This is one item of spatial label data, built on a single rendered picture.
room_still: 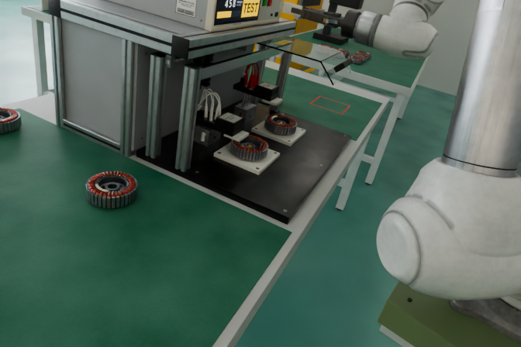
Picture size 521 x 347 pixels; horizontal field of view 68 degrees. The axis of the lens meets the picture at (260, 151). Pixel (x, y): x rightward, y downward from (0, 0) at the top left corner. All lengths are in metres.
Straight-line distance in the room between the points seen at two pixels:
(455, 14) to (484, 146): 5.68
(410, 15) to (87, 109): 0.92
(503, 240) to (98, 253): 0.68
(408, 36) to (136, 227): 0.82
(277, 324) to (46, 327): 1.14
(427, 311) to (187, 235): 0.49
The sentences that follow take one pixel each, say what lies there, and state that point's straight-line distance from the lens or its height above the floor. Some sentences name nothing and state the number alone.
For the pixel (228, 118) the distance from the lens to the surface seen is 1.13.
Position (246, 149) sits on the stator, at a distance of 1.09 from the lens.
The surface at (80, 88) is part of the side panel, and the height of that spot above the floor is 0.89.
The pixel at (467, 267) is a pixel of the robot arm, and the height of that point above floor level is 0.99.
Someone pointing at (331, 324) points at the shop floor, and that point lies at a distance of 1.79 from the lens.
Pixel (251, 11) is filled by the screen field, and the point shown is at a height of 1.16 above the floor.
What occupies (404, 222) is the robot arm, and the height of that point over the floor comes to 1.01.
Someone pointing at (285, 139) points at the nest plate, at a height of 0.78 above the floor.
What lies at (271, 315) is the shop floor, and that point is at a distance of 1.74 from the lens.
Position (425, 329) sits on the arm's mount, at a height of 0.80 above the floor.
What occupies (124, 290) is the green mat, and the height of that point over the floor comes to 0.75.
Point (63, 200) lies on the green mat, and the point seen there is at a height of 0.75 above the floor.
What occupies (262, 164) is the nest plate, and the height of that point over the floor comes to 0.78.
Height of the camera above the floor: 1.31
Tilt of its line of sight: 27 degrees down
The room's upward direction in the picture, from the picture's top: 12 degrees clockwise
